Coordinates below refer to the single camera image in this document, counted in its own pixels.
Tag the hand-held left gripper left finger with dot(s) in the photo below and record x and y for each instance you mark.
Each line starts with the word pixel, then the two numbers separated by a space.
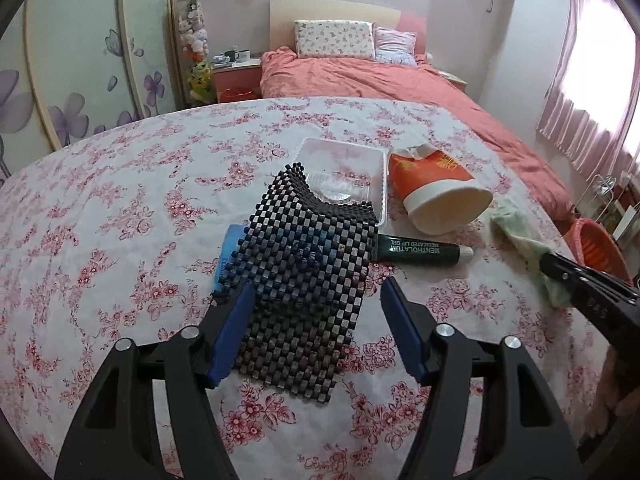
pixel 232 330

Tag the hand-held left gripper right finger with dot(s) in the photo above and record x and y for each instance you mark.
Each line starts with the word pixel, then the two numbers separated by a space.
pixel 400 330

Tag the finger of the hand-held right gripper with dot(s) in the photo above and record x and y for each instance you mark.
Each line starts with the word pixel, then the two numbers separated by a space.
pixel 595 295

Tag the orange plastic laundry basket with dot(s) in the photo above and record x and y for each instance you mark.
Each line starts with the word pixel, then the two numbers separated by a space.
pixel 597 245

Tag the light green cloth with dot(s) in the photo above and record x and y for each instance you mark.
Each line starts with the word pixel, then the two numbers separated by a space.
pixel 520 240

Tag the black mesh mat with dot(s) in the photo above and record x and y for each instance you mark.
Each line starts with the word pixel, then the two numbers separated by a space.
pixel 310 270

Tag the blue flat packet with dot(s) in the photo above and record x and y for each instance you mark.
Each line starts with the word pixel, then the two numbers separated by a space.
pixel 232 255

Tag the green lip gel tube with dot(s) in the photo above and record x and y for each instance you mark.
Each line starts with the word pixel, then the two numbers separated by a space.
pixel 425 252

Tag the orange white cup pouch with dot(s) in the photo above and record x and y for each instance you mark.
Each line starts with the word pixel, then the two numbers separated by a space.
pixel 440 190

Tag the floral pink tablecloth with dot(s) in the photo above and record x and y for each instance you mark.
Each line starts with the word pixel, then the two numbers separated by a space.
pixel 100 240

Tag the clear plastic tray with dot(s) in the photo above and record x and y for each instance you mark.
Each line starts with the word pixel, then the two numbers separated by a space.
pixel 345 170

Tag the pink curtain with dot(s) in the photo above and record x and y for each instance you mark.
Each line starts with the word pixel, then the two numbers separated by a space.
pixel 585 70

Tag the salmon bed duvet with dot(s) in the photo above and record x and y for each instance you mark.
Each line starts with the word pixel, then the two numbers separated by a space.
pixel 390 85

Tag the yellow green plush toy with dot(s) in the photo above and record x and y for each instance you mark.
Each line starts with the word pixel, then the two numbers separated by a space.
pixel 200 80

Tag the pink bedside nightstand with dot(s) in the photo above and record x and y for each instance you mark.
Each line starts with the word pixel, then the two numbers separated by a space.
pixel 454 80
pixel 235 77

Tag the dark mug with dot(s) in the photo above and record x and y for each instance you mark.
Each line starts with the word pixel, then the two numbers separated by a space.
pixel 230 55

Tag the white mug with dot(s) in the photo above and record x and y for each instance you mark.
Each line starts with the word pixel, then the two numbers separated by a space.
pixel 243 54

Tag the pink striped pillow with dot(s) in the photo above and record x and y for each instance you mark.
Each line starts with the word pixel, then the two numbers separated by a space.
pixel 395 47

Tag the floral white pillow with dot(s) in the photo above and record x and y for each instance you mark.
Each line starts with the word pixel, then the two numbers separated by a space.
pixel 335 40

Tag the hanging white plush toys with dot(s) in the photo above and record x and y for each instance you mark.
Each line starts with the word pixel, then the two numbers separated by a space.
pixel 194 30

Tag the flower print sliding wardrobe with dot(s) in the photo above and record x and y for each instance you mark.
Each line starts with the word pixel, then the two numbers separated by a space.
pixel 75 60

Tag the cream and pink headboard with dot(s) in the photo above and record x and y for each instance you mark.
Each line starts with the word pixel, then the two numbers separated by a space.
pixel 330 12

